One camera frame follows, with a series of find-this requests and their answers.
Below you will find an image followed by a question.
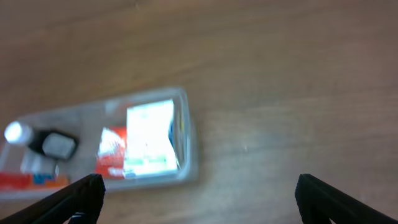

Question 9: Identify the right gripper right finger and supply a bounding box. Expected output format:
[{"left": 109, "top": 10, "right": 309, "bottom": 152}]
[{"left": 295, "top": 174, "right": 397, "bottom": 224}]

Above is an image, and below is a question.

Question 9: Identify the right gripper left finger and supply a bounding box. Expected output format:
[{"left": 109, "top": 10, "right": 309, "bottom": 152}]
[{"left": 1, "top": 174, "right": 106, "bottom": 224}]

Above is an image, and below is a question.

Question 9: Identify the red Panadol box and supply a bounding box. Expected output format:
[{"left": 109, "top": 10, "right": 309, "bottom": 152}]
[{"left": 95, "top": 127, "right": 127, "bottom": 179}]

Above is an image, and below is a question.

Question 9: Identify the orange bottle white cap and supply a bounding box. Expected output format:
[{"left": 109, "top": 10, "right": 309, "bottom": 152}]
[{"left": 1, "top": 156, "right": 70, "bottom": 192}]

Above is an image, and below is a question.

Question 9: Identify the black bottle white cap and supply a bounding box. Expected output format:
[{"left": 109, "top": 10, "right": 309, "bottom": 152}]
[{"left": 3, "top": 120, "right": 78, "bottom": 161}]

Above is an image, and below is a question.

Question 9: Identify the white blue medicine box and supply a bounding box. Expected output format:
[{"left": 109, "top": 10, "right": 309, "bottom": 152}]
[{"left": 123, "top": 99, "right": 178, "bottom": 179}]

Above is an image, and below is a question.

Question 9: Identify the clear plastic container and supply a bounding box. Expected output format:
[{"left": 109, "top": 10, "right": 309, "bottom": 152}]
[{"left": 1, "top": 87, "right": 198, "bottom": 200}]

